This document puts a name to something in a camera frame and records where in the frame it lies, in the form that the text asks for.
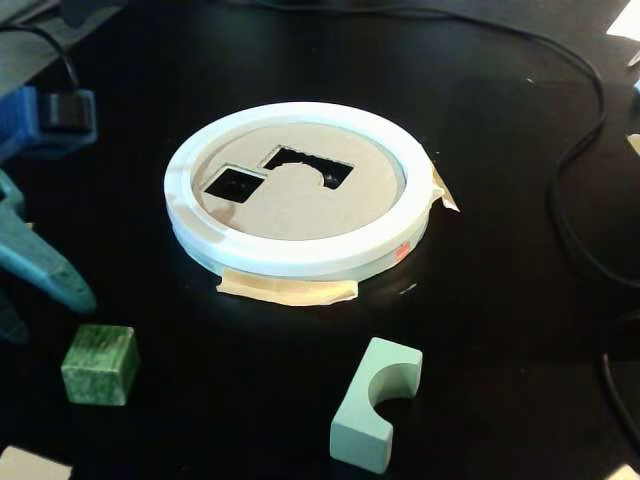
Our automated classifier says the black cylindrical wrist camera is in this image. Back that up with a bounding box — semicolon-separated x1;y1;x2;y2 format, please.
39;89;95;134

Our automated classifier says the white paper sheet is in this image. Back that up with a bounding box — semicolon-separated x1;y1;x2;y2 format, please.
604;0;640;39

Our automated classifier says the dark green square block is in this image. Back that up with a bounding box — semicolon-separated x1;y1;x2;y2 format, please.
60;323;140;406

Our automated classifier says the black cable loop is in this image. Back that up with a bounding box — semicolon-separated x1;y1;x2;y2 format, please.
598;309;640;451

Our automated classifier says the grey flat panel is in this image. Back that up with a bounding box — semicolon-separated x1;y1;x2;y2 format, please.
0;0;126;96

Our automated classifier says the short beige masking tape piece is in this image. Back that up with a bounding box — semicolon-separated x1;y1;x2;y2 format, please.
428;162;461;214

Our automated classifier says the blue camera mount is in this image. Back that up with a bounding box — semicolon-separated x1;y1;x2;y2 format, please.
0;84;97;161

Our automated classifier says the long black cable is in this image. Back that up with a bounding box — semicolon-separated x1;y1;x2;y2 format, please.
209;0;640;294

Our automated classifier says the small white object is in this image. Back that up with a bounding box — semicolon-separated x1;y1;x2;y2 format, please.
624;132;640;171

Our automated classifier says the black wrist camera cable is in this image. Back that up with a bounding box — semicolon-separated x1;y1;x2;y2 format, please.
0;22;84;94

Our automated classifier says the white round sorter ring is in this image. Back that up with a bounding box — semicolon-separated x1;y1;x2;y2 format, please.
162;101;435;280

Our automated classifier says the pale yellow block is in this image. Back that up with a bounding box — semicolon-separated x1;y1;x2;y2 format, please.
215;267;360;307

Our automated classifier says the grey cardboard insert with holes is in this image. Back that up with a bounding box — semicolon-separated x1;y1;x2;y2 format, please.
189;118;406;242

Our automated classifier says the light green arch block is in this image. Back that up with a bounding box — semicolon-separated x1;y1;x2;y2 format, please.
329;337;424;474

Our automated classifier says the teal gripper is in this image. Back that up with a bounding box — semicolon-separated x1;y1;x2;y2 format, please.
0;169;97;346

